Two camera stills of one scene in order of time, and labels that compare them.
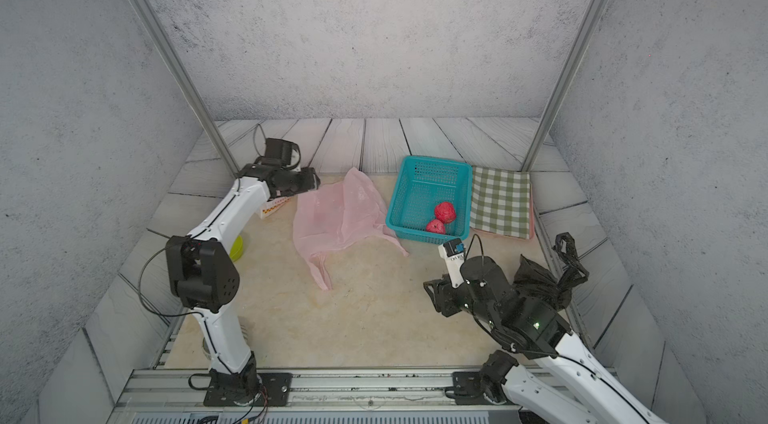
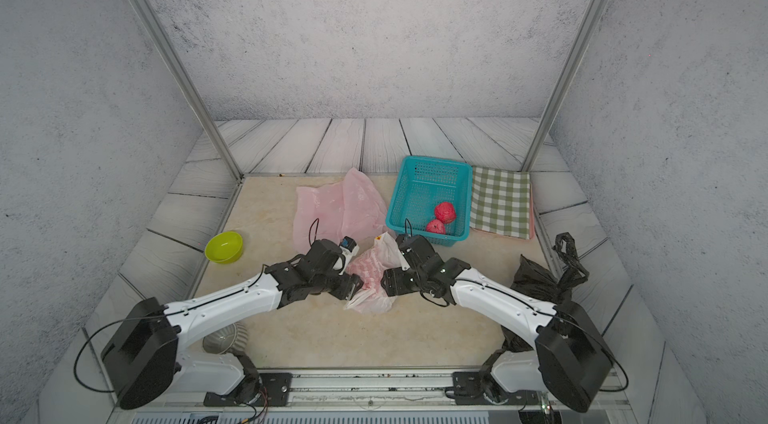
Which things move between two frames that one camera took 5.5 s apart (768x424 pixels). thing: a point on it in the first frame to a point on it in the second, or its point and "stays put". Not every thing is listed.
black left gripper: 309,175 to 349,287
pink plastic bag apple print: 336,213 stays put
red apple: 445,212 stays put
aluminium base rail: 177,396 stays put
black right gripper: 442,296 to 393,277
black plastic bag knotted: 537,282 stays put
